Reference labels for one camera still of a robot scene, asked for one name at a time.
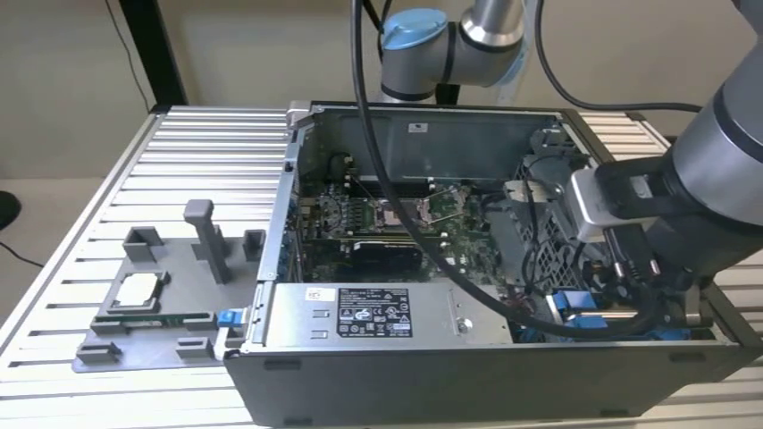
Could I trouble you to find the black round floor stand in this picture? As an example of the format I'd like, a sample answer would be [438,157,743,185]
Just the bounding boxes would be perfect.
[0,190,23,230]

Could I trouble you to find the black RAM slot bank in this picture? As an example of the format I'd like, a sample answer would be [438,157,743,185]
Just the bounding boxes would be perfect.
[308,227,448,242]
[355,174,434,197]

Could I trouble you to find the silver power supply unit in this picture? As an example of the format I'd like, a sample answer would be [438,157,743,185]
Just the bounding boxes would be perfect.
[262,283,515,349]

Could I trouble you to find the grey plastic parts rack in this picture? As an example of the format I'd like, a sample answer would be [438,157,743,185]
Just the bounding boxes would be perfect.
[71,198,267,373]

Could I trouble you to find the silver CPU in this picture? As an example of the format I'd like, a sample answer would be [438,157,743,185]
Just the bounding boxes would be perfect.
[116,275,163,307]

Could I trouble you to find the black graphics card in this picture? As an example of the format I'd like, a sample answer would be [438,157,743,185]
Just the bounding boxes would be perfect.
[303,239,428,273]

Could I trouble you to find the thin wire locking lever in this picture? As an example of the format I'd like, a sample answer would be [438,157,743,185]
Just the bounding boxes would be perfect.
[348,173,384,204]

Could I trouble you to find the CPU socket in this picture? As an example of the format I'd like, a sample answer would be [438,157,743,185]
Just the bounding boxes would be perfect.
[368,198,434,233]

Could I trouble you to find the black room post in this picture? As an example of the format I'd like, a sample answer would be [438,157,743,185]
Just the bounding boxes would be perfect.
[118,0,191,106]

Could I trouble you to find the green RAM stick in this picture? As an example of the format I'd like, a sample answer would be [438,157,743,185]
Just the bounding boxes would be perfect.
[95,314,210,326]

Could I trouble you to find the dark grey PC case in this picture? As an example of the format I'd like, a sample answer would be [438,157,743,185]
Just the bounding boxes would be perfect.
[223,100,757,428]

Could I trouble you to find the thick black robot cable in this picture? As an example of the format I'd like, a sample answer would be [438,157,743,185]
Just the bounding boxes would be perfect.
[534,0,705,113]
[350,0,663,341]

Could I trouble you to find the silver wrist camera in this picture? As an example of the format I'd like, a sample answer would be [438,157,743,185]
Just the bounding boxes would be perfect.
[569,167,661,245]

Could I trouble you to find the perforated metal drive cage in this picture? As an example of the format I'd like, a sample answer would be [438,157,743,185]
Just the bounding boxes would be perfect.
[486,154,598,291]

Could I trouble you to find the green Dell motherboard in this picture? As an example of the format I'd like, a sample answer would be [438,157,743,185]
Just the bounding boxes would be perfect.
[295,178,521,287]

